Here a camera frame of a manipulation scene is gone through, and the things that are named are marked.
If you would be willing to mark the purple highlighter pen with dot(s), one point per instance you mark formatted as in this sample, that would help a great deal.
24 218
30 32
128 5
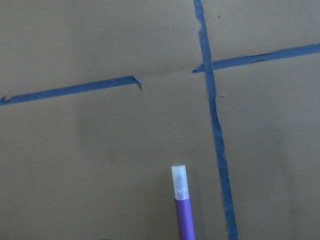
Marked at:
183 203

